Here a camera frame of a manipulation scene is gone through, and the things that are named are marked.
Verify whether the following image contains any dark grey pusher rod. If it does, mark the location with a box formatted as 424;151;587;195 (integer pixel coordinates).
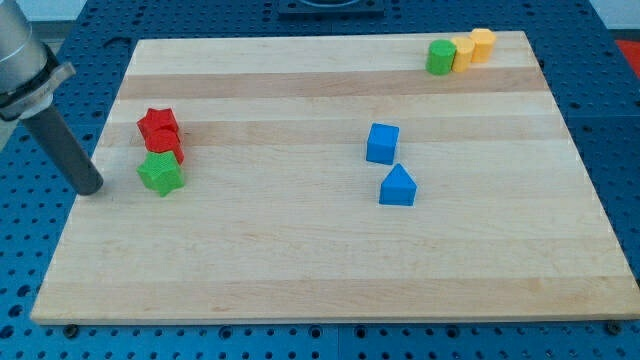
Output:
21;105;104;196

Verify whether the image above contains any green star block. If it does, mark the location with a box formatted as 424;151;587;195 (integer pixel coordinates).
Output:
136;151;185;197

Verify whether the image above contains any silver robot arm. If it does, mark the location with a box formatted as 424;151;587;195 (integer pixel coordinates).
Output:
1;0;103;196

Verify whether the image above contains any red star block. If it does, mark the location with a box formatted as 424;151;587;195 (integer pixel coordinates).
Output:
137;108;179;139

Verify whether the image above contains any red cylinder block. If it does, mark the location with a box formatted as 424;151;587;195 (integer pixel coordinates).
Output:
145;129;184;164

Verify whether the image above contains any blue cube block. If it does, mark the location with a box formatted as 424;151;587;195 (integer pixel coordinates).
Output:
366;123;400;165

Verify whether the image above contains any light wooden board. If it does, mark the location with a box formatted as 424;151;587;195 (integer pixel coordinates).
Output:
31;31;639;325

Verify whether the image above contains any blue triangle block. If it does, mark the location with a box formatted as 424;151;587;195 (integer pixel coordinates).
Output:
379;163;418;206

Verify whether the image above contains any green cylinder block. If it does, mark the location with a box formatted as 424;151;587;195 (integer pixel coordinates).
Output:
425;39;456;75

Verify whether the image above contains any yellow cylinder block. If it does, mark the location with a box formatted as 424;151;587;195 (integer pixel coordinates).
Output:
451;36;475;73

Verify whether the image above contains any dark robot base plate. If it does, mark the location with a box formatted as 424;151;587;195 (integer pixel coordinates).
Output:
276;0;385;18

